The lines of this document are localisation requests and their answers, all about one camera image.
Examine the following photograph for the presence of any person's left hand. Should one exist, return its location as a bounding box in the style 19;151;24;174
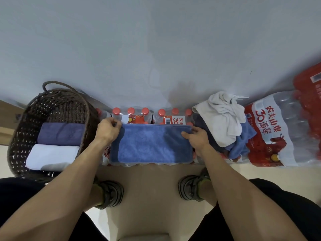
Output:
94;117;123;148

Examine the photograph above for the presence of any person's right hand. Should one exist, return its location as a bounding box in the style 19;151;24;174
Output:
181;127;210;157

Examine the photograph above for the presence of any dark grey towel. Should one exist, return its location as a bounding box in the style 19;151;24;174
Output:
193;114;226;153

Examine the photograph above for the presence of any cream towel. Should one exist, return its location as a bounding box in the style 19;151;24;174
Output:
192;91;249;148

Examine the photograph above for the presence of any light blue towel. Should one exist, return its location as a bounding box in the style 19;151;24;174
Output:
109;124;194;165

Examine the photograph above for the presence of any dark blue towel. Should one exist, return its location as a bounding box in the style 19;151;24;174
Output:
37;123;86;146

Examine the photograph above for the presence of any dark brown wicker basket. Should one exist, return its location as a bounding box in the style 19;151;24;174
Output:
7;81;101;183

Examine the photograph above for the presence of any white towel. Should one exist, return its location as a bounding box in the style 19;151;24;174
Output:
26;144;80;172

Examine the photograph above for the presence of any person's right forearm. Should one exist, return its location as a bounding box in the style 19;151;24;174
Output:
200;145;308;241

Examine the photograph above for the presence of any person's left forearm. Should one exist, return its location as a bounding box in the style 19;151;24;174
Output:
0;142;111;241

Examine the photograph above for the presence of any person's right grey shoe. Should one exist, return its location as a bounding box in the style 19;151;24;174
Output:
178;168;212;203

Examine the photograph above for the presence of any person's grey shoe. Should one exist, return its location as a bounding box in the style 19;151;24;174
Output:
92;177;124;211
178;168;212;203

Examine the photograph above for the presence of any person's left grey shoe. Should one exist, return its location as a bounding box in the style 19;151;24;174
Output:
92;177;124;211

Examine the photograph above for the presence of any brown paper bag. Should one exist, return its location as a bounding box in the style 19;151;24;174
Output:
0;100;24;146

